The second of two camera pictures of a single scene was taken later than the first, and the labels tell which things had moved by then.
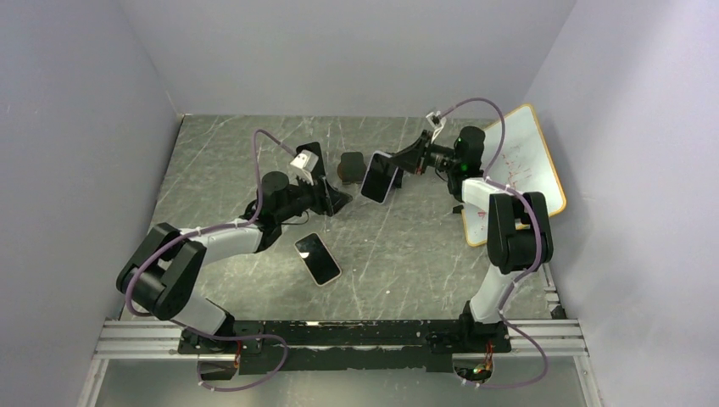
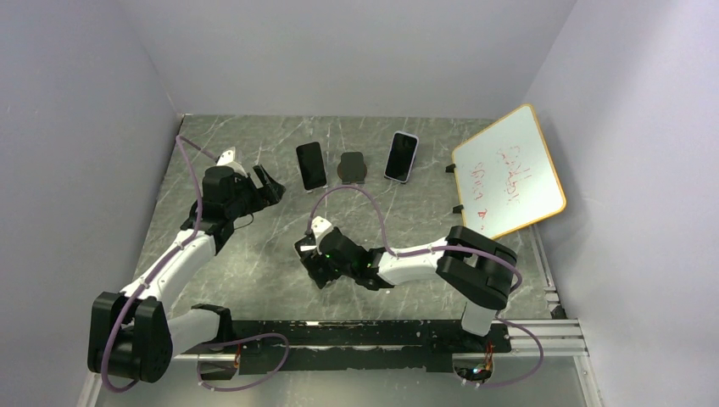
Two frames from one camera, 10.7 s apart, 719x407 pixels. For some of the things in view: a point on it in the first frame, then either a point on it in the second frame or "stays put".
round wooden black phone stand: x=352 y=169 stays put
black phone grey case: x=314 y=147 stays put
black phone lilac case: x=379 y=178 to x=401 y=156
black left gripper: x=327 y=200 to x=269 y=194
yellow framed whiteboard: x=526 y=164 stays put
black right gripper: x=413 y=158 to x=313 y=262
